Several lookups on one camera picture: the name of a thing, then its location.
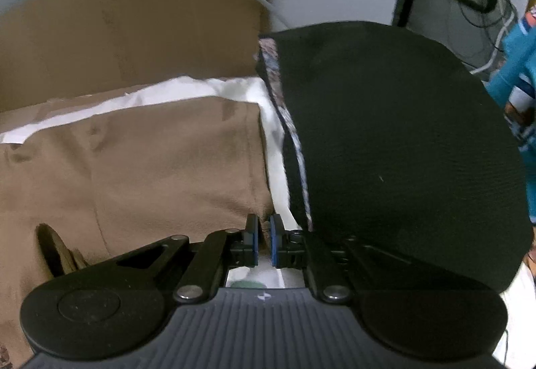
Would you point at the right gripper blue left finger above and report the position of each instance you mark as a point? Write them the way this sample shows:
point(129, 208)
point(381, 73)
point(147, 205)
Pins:
point(244, 244)

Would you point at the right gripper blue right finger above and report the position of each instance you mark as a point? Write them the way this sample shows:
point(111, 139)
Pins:
point(287, 246)

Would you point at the brown t-shirt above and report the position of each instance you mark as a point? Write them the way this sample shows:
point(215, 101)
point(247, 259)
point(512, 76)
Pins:
point(125, 193)

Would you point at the white bear print duvet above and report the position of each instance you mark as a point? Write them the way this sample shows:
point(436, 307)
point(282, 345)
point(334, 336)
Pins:
point(268, 134)

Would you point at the black garment right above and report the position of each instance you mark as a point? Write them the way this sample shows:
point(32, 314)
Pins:
point(388, 138)

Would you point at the brown cardboard sheet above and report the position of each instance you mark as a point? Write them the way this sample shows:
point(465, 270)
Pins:
point(52, 49)

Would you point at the blue patterned cloth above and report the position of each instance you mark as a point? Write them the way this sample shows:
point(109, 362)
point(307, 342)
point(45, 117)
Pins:
point(513, 89)

